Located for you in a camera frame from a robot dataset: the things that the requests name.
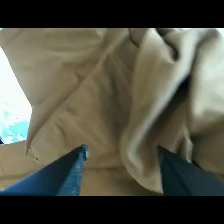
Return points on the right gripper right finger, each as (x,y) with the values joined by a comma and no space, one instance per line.
(186,180)

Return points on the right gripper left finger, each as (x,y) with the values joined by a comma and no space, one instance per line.
(56,178)

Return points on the brown garment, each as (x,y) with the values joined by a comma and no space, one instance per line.
(100,83)

